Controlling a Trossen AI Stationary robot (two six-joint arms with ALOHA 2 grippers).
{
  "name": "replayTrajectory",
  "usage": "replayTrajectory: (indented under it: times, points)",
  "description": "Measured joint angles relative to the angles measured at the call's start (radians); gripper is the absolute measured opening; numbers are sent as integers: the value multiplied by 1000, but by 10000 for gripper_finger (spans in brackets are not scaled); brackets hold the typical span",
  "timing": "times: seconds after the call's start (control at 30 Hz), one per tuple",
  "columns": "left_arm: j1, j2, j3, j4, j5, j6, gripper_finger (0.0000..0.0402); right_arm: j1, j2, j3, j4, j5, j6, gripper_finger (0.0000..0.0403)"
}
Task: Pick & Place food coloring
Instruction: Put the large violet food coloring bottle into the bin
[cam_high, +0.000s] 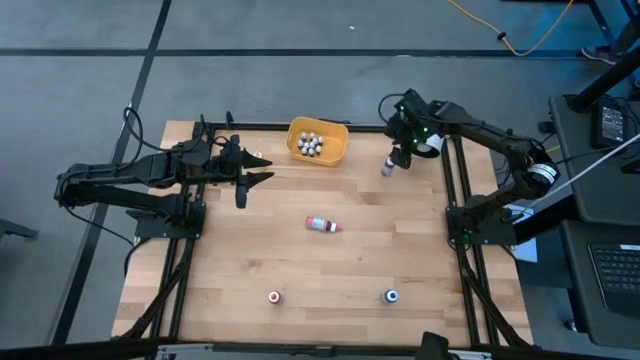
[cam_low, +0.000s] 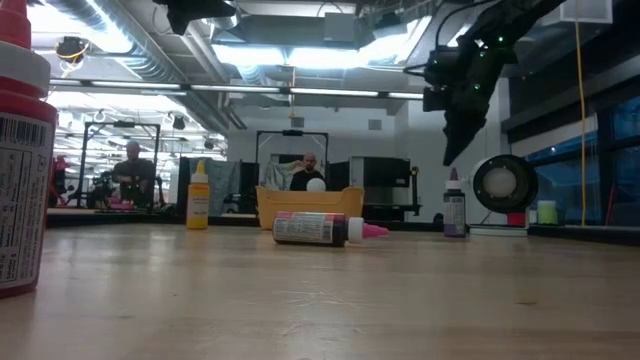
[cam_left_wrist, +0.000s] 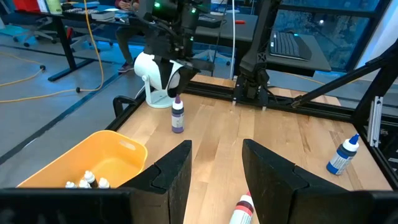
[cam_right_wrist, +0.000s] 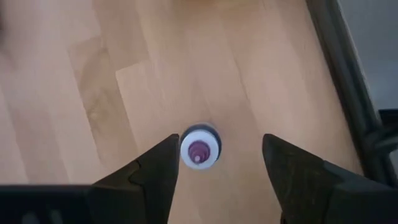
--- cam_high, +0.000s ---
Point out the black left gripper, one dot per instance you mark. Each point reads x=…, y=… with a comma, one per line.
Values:
x=215, y=162

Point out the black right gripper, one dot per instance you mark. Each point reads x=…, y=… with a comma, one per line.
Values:
x=415, y=120

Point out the large yellow food coloring bottle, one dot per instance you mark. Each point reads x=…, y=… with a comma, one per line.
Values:
x=257, y=155

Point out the large purple food coloring bottle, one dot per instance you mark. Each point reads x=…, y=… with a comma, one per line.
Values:
x=387, y=170

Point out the yellow plastic bin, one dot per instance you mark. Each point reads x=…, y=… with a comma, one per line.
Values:
x=332, y=145

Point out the large pink food coloring bottle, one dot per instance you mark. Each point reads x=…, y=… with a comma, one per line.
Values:
x=320, y=223

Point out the large red food coloring bottle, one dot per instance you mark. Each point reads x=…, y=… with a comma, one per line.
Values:
x=274, y=297

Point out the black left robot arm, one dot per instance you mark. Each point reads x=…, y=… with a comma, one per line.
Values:
x=125, y=172

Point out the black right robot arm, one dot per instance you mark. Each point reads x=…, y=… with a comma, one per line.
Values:
x=490, y=132

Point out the white spotlight lamp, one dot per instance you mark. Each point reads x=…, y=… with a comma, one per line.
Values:
x=436, y=144

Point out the white paper sheet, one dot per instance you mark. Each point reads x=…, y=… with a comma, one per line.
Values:
x=527, y=252

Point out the black desk leg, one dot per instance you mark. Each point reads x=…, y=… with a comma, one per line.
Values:
x=600, y=82

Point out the black desk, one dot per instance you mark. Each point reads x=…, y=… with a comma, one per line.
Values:
x=575, y=280

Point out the black power supply box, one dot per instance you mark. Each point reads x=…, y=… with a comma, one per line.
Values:
x=612, y=122

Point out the grey chair base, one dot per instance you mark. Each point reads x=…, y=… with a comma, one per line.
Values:
x=15, y=229

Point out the black laptop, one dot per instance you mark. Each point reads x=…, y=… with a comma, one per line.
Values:
x=617, y=272

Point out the black aluminium table frame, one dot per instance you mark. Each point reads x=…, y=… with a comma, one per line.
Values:
x=372, y=128

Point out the black camera crossbar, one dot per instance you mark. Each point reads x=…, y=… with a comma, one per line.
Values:
x=100, y=350

